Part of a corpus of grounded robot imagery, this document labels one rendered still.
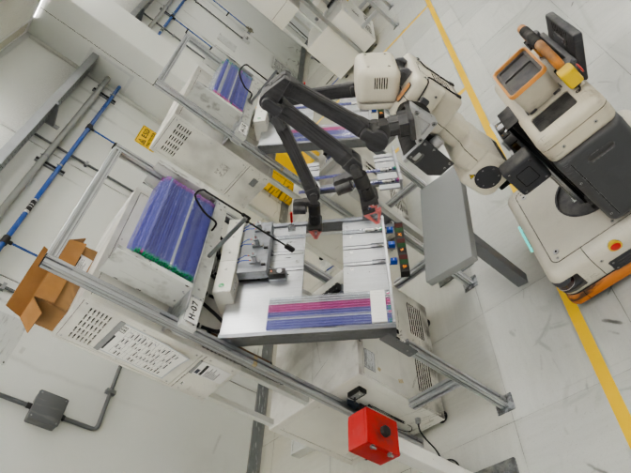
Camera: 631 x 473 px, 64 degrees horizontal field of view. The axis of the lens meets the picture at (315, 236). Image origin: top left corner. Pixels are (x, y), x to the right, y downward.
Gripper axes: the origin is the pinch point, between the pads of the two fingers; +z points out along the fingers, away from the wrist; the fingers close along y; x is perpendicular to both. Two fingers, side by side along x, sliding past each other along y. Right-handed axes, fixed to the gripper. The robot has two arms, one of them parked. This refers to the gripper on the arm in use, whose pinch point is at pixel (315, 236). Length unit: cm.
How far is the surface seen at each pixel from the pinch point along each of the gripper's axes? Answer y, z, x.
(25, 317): 60, -11, -111
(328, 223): -7.9, -1.7, 6.0
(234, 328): 54, 3, -32
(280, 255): 12.5, 0.9, -16.4
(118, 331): 60, -2, -77
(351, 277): 30.3, -1.6, 16.3
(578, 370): 63, 21, 108
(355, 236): 3.7, -2.5, 19.0
